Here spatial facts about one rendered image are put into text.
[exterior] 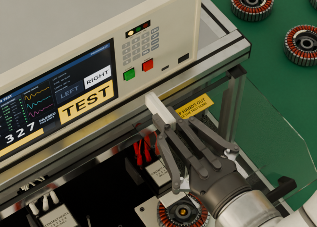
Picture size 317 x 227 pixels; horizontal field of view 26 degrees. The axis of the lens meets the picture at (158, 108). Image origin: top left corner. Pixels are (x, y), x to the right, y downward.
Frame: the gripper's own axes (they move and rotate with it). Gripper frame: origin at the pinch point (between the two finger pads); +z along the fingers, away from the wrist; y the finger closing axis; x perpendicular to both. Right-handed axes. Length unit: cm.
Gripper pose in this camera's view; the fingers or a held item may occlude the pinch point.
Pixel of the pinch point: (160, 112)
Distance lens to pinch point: 113.4
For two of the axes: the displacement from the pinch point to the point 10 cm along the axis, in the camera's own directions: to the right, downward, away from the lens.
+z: -5.6, -7.0, 4.5
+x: 0.1, -5.5, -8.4
